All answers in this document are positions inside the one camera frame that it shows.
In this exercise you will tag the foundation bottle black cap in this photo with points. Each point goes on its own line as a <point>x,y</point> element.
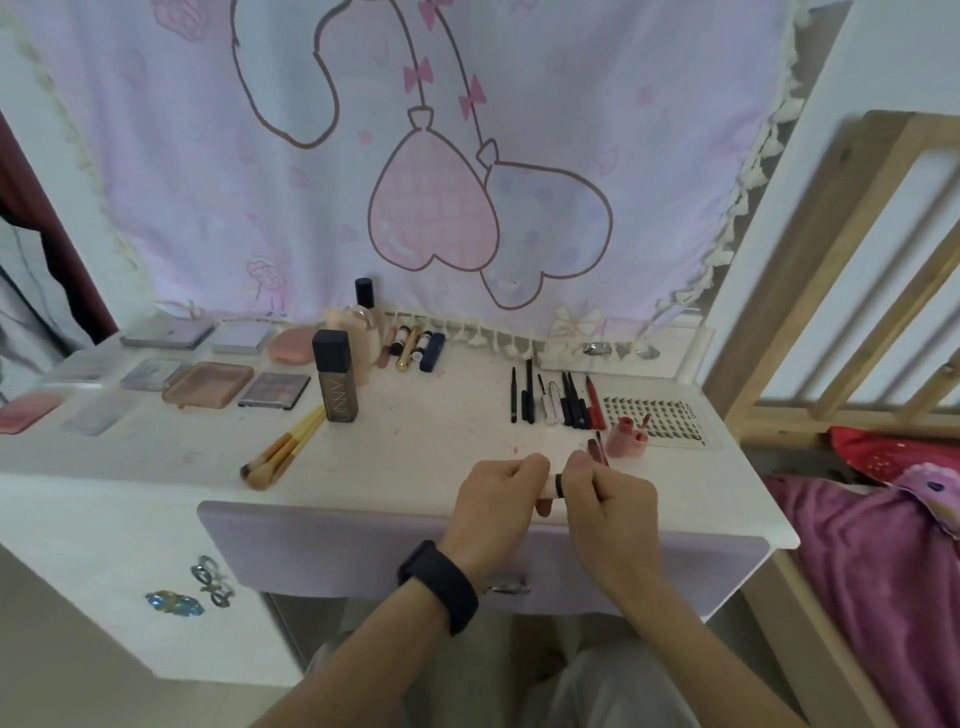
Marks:
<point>364,291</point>

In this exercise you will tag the black smartwatch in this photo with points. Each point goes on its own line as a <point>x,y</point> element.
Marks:
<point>442,589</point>

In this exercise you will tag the blue shiny cabinet sticker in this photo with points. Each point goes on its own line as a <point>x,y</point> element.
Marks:
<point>174,604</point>

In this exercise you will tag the person's left hand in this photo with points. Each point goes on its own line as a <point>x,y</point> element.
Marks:
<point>487,517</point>

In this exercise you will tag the red applicator wand silver cap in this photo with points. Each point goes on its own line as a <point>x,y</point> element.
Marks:
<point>602,444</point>

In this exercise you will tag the white dressing table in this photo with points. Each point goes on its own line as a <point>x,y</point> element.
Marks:
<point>150,465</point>

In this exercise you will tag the silver oval metal fitting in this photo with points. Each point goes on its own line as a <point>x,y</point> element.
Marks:
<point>646,350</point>
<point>598,348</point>

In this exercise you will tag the navy cosmetic tube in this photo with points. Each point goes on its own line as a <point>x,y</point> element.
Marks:
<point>433,352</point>

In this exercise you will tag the person's right hand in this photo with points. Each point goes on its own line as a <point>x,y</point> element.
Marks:
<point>615,525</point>

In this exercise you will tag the black pencil cap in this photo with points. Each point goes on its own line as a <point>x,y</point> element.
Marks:
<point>581,415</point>

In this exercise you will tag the pink concealer tube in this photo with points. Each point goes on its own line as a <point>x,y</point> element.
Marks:
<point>385,346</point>

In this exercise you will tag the dark red wooden door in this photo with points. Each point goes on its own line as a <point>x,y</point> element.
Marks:
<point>52,247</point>

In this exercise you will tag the white hanging garment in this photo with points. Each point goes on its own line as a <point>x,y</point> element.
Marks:
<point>30,322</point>

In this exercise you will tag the peach pump bottle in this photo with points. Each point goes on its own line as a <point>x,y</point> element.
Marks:
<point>360,337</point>

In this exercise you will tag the pink blush compact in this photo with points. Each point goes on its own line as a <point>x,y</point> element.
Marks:
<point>30,414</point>

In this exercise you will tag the purple drawer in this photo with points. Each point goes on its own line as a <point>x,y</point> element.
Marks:
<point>300,547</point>

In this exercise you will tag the person's right forearm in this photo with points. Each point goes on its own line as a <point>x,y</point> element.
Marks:
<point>705,660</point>

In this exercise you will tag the small pale tube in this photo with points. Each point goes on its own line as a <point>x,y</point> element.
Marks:
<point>397,339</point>

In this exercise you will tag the dark square foundation bottle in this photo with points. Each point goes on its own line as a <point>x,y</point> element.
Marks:
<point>336,382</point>

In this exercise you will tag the beige tube black cap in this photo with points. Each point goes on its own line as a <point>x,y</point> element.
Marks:
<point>559,487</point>

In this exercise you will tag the small grey square palette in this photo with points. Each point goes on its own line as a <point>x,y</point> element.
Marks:
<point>242,337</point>

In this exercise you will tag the short black makeup pencil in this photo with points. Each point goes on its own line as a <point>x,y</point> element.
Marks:
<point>566,397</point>

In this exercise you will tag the clear square palette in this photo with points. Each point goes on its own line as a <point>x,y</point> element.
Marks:
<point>100,417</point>

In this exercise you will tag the pink cartoon cloth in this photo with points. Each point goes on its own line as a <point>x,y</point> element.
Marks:
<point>187,187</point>

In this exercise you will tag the false eyelash tray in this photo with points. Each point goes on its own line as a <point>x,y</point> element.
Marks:
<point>667,420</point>

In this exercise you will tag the pink rounded compact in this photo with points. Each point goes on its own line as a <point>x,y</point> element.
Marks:
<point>292,345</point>

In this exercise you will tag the red makeup pencil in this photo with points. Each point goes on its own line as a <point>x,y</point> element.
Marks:
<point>591,390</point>

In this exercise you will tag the silver square palette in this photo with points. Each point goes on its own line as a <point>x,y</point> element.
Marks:
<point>155,375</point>

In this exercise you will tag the person's left forearm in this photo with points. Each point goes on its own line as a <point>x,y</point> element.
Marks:
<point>360,667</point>

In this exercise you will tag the red pencil cap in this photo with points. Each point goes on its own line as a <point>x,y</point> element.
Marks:
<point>598,418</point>

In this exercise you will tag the long black makeup pencil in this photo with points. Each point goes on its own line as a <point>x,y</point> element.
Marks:
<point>529,390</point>

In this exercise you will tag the wooden bed frame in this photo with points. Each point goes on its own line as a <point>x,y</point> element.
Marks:
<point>802,262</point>

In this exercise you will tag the red floral pillow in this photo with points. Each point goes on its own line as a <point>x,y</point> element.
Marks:
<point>877,454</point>

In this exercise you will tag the purple bed sheet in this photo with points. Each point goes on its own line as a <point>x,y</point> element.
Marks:
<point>870,585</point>

